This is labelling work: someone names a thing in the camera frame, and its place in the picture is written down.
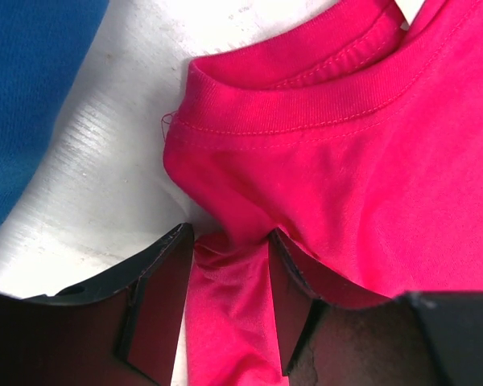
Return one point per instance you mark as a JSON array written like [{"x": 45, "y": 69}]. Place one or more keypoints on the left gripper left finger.
[{"x": 119, "y": 327}]

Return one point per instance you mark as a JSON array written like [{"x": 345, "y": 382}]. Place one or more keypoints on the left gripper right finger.
[{"x": 331, "y": 332}]

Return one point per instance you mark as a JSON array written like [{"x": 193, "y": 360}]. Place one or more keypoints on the pink t shirt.
[{"x": 360, "y": 140}]

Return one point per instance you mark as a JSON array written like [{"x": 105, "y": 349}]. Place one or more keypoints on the blue t shirt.
[{"x": 42, "y": 46}]

